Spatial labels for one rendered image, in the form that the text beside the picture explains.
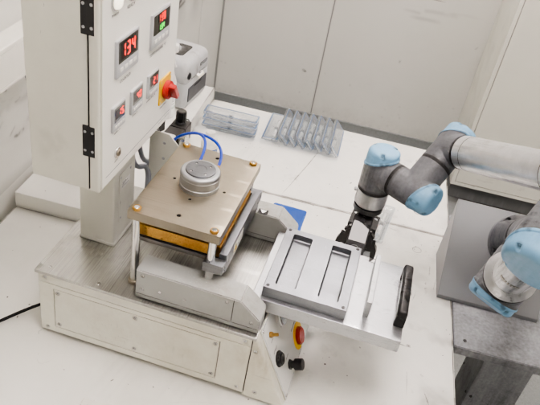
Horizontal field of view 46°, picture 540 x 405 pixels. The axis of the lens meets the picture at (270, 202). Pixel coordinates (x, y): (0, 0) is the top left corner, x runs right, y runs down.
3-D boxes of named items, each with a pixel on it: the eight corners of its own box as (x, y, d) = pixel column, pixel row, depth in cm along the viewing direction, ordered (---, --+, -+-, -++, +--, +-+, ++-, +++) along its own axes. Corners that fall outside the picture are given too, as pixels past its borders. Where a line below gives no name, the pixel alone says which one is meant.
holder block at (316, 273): (261, 295, 124) (263, 285, 123) (285, 235, 140) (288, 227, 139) (343, 320, 122) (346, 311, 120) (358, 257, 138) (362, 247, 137)
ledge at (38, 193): (15, 206, 168) (14, 191, 166) (135, 79, 237) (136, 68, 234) (124, 233, 166) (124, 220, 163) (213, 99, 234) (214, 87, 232)
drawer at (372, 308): (248, 309, 126) (254, 280, 121) (276, 243, 143) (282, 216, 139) (395, 355, 122) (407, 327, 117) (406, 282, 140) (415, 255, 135)
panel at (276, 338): (284, 400, 131) (259, 332, 122) (314, 304, 155) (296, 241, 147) (294, 400, 130) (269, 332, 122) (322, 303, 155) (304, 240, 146)
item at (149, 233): (135, 239, 124) (137, 198, 119) (177, 181, 142) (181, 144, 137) (218, 263, 122) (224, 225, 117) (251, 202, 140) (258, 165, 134)
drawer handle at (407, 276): (392, 325, 123) (398, 311, 120) (399, 276, 135) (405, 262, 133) (402, 329, 123) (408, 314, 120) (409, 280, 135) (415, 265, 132)
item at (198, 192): (95, 238, 122) (95, 182, 115) (159, 160, 147) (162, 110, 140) (214, 275, 119) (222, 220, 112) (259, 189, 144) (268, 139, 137)
